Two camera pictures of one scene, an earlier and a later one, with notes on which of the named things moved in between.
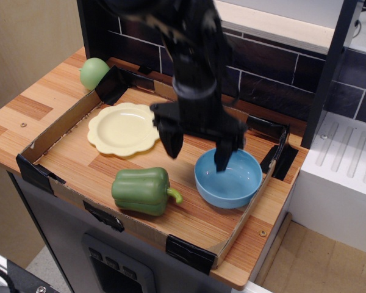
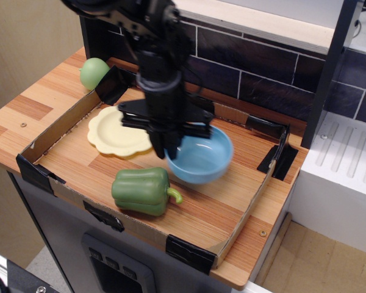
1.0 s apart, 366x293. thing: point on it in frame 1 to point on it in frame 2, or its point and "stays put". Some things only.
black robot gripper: x=198 y=109 to x=166 y=108
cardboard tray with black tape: x=109 y=158 stays put
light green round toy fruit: x=92 y=71 stays put
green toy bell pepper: x=143 y=190 stays put
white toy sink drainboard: x=337 y=191 stays put
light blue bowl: x=235 y=186 to x=201 y=160
